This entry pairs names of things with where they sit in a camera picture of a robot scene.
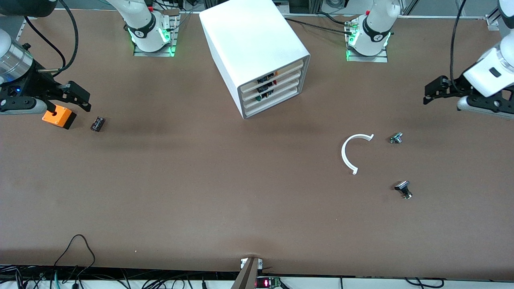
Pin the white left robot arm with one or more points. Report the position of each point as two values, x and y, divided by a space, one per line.
490 72

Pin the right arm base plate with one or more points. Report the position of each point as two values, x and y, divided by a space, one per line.
174 32

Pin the small metal bolt lower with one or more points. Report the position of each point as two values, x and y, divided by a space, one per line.
403 188

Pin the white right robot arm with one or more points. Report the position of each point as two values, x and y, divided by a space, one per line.
140 24

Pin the orange box with hole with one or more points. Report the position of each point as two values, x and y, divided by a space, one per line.
60 117

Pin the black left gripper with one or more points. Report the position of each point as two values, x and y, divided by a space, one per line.
456 88

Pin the white curved plastic arc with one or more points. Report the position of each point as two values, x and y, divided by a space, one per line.
343 154

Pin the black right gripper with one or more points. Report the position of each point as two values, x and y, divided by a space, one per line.
35 84

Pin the aluminium corner bracket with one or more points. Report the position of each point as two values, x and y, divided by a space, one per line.
492 22

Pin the black orange push button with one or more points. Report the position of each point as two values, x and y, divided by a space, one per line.
266 77

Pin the small black contact block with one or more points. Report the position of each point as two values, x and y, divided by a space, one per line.
97 123

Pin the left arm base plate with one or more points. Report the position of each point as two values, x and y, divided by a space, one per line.
367 58

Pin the green push button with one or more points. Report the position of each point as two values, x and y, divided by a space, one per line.
265 95

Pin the black red push button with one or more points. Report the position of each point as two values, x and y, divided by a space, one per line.
266 86

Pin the red digit display module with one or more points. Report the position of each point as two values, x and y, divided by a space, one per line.
265 283

